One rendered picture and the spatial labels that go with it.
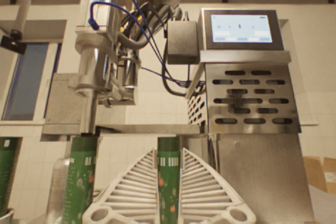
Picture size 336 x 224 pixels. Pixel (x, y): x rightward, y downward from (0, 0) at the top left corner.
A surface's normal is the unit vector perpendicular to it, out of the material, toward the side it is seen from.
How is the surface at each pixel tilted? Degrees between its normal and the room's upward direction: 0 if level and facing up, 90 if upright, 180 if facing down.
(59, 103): 90
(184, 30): 90
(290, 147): 90
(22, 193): 90
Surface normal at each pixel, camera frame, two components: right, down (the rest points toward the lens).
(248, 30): 0.00, -0.20
